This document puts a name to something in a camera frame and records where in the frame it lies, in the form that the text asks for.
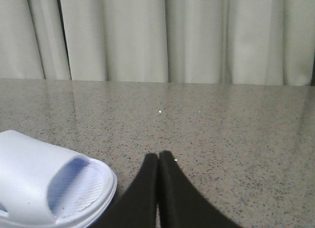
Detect light blue slipper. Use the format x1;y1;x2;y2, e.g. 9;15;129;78
0;130;117;228

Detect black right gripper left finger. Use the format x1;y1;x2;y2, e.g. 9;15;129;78
92;153;158;228

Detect white pleated curtain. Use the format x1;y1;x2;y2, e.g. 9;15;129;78
0;0;315;85

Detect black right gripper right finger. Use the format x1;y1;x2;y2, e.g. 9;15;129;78
158;151;239;228

